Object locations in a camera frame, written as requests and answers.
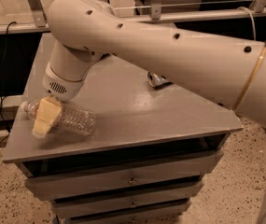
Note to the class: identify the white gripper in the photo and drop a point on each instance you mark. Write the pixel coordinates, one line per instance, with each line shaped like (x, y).
(62, 86)

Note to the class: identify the clear plastic water bottle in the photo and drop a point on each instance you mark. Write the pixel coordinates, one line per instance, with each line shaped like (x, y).
(72, 118)

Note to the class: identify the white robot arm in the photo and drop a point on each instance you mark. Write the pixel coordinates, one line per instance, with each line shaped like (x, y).
(226, 70)

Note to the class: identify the crushed blue silver can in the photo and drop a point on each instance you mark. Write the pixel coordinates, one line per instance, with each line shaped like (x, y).
(156, 81)

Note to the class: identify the grey drawer cabinet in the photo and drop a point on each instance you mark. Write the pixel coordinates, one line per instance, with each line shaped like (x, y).
(145, 158)

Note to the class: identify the metal frame rail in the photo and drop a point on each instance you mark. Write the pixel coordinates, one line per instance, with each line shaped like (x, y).
(29, 14)

